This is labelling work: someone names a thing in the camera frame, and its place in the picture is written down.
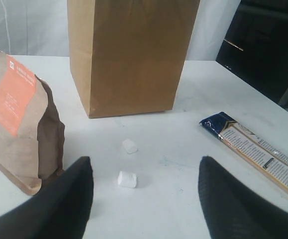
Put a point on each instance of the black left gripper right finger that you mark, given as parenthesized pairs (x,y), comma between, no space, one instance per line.
(232,210)

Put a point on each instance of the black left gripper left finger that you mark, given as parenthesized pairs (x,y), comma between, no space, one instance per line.
(61,210)

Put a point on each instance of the long noodle package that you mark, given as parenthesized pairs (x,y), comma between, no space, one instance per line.
(271,162)

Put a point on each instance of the brown kraft pouch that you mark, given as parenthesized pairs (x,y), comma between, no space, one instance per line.
(31,132)

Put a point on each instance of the large brown paper bag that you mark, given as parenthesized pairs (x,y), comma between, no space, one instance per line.
(127,56)

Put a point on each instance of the white marshmallow middle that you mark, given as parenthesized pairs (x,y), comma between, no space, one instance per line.
(126,179)

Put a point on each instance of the white marshmallow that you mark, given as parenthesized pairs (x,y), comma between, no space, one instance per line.
(126,179)
(129,146)

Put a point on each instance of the white marshmallow upper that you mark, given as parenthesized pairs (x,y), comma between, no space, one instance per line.
(129,146)

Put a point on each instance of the black frame beside table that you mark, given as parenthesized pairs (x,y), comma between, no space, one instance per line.
(255,47)

